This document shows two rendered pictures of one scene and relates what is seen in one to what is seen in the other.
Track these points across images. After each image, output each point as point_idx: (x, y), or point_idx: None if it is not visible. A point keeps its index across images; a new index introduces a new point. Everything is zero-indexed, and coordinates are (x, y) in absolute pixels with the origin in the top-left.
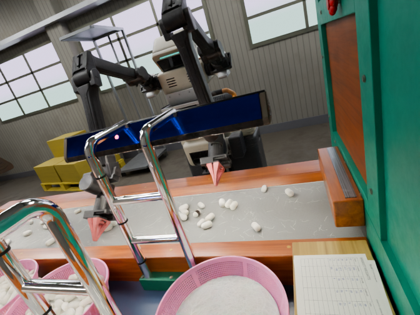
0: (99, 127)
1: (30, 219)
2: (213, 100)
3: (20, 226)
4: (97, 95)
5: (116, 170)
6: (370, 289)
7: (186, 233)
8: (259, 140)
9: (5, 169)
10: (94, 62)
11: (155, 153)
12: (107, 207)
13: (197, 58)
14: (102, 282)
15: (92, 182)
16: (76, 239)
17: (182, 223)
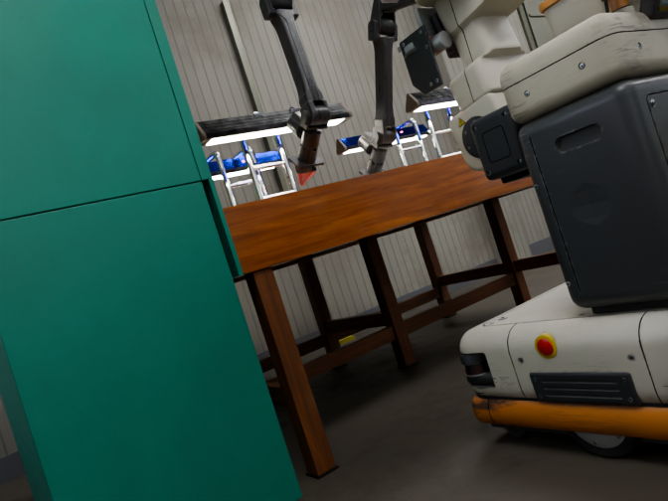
0: (376, 86)
1: (213, 156)
2: (301, 86)
3: (212, 157)
4: (381, 49)
5: (373, 137)
6: None
7: (258, 197)
8: (579, 148)
9: (413, 106)
10: (383, 5)
11: (240, 143)
12: (368, 168)
13: (284, 42)
14: (225, 185)
15: (358, 142)
16: (219, 167)
17: (256, 190)
